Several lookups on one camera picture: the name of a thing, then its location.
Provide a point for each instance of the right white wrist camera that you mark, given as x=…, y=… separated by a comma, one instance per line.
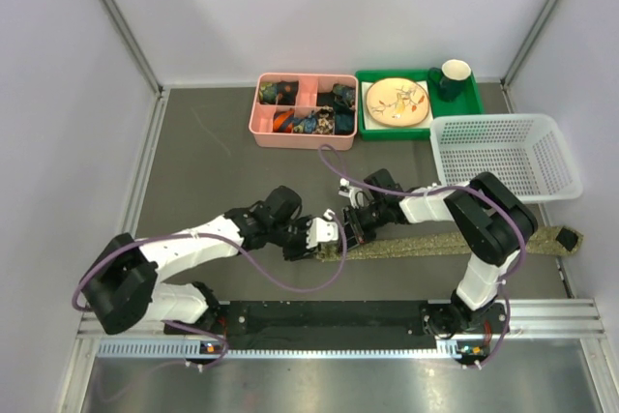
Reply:
x=346, y=189

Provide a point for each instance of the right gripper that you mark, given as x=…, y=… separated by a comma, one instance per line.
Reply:
x=353, y=232

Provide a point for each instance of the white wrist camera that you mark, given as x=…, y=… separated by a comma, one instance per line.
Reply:
x=346, y=189
x=323, y=230

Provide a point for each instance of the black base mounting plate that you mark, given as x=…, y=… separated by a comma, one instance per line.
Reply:
x=339, y=327

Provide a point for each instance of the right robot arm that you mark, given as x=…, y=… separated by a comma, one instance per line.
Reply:
x=493, y=222

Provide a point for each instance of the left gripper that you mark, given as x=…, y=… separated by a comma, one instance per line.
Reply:
x=301, y=250

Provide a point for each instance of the green plastic tray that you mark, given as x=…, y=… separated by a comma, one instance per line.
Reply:
x=402, y=104

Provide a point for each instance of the cream floral plate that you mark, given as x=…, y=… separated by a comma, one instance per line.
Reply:
x=396, y=103

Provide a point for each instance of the olive green patterned tie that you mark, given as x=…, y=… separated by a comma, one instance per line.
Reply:
x=548, y=240

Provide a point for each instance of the aluminium frame rail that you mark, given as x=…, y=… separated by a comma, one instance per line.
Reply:
x=546, y=318

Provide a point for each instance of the rolled dark paisley tie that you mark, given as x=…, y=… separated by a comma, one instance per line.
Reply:
x=324, y=123

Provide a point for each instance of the dark green mug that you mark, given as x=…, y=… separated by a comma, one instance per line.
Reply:
x=450, y=78

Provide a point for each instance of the white perforated plastic basket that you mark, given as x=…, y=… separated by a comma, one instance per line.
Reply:
x=528, y=153

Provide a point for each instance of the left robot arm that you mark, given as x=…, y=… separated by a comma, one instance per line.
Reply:
x=127, y=283

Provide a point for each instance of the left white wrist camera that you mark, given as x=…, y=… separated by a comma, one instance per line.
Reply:
x=323, y=230

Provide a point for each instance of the pink divided storage box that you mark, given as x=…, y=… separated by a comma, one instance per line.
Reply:
x=260, y=123

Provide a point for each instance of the rolled dark floral tie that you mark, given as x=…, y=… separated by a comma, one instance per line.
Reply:
x=278, y=93

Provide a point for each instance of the rolled teal patterned tie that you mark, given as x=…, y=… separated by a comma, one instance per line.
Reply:
x=341, y=98

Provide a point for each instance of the rolled orange blue tie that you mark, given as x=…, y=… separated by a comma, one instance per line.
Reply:
x=285, y=121

